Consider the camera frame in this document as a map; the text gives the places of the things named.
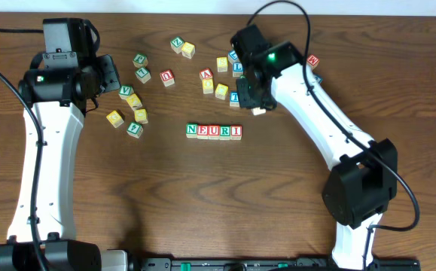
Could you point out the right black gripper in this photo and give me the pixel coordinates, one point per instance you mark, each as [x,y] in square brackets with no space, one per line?
[248,96]

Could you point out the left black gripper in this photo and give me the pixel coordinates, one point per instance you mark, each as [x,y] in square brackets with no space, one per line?
[109,72]

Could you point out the blue P block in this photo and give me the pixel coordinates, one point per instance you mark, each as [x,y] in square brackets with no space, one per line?
[258,111]

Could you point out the red I block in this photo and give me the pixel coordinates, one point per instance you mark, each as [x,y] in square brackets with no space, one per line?
[236,132]

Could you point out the green R block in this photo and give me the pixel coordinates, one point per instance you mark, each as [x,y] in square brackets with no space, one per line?
[224,133]

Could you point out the red u block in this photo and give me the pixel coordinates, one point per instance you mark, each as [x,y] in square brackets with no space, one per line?
[214,132]
[167,78]

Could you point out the red E block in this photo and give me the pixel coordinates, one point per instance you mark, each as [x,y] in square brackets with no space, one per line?
[202,132]

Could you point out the green N block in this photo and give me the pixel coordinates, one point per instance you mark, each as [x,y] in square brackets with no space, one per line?
[191,130]

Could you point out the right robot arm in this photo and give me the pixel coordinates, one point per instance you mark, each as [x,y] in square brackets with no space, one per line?
[361,183]

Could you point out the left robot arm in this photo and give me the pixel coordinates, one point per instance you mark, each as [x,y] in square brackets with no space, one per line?
[54,93]

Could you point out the blue T block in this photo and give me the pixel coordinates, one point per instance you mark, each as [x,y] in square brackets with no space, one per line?
[234,99]

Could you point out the green V block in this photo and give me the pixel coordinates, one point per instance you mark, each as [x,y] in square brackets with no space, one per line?
[125,91]

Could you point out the blue L block lower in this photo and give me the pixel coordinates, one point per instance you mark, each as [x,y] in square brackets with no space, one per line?
[237,69]

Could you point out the blue l block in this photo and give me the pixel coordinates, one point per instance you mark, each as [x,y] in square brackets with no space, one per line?
[232,57]
[237,69]

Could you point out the yellow C block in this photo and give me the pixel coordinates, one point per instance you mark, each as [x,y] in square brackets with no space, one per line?
[221,91]

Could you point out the yellow K block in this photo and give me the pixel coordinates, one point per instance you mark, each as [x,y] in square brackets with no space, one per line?
[134,102]

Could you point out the green 7 block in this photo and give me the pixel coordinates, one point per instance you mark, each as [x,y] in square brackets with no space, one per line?
[143,75]

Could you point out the green J block left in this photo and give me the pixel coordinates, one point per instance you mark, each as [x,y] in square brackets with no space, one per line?
[140,60]

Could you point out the yellow G block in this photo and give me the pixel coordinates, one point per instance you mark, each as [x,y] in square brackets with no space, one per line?
[115,118]

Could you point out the yellow S block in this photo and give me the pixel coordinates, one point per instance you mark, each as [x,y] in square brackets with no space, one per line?
[221,63]

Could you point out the yellow O block centre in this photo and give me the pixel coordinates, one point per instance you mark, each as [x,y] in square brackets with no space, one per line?
[208,86]

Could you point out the yellow o block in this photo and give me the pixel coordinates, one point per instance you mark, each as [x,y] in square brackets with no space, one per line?
[208,86]
[141,115]

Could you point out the blue L block upper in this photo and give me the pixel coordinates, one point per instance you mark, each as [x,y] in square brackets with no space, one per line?
[232,57]

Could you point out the yellow O block left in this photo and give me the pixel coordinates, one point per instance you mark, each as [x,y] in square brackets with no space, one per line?
[141,115]

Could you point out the red A block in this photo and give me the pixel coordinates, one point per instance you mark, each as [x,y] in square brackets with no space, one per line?
[206,74]

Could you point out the green 4 block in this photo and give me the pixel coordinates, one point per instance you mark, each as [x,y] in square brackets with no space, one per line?
[135,130]

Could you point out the red M block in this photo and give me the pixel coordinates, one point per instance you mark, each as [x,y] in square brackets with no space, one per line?
[312,61]

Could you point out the yellow block beside Z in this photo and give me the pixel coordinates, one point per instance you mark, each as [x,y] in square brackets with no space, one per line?
[188,50]

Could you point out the green Z block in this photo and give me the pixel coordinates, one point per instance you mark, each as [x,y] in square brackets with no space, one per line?
[177,44]

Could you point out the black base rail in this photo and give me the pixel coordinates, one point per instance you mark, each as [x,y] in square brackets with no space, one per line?
[302,263]

